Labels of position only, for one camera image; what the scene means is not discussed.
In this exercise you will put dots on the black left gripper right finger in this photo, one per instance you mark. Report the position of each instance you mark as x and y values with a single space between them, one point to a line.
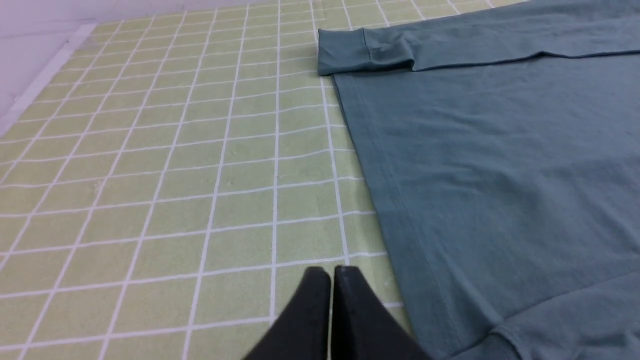
362 328

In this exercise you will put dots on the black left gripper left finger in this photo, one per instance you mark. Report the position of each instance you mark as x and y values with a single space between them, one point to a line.
301 331

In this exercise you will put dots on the green long-sleeve top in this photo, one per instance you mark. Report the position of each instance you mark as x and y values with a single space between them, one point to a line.
501 153

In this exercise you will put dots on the green checkered tablecloth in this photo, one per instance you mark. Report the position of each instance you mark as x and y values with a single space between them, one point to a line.
164 191

